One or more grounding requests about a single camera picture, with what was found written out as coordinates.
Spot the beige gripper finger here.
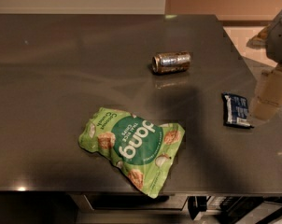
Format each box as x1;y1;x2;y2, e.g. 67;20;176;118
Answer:
249;63;282;120

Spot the drawer under table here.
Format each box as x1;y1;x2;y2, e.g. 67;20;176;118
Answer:
70;194;188;213

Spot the brown silver drink can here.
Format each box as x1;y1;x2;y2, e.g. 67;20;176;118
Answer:
152;51;191;75

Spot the green rice chip bag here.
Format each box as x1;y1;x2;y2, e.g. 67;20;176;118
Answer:
78;107;185;198

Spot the dark equipment under table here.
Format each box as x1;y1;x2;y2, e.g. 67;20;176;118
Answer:
188;196;282;224

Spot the blue rxbar blueberry bar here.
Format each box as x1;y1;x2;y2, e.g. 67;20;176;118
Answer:
222;92;251;129

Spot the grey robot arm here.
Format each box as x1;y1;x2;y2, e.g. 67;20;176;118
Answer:
249;10;282;120

